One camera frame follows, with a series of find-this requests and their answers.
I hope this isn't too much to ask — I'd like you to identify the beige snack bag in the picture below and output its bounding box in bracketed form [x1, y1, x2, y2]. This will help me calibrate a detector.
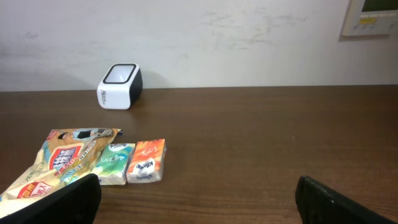
[1, 128, 121, 218]

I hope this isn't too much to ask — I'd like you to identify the beige wall control panel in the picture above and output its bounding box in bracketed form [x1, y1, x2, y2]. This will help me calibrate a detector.
[341, 0, 397, 37]

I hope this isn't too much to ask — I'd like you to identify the green tissue pack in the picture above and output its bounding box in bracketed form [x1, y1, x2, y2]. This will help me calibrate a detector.
[92, 143, 136, 185]

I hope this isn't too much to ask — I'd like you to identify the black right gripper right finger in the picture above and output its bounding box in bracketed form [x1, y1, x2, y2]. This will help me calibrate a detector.
[295, 175, 397, 224]

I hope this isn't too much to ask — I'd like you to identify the orange tissue pack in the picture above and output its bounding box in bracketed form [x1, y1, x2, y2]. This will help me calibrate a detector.
[126, 139, 167, 184]

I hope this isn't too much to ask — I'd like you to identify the white barcode scanner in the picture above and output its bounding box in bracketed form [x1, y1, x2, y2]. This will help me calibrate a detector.
[96, 63, 143, 110]

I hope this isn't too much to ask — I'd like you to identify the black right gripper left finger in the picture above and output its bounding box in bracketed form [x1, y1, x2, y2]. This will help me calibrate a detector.
[1, 174, 101, 224]

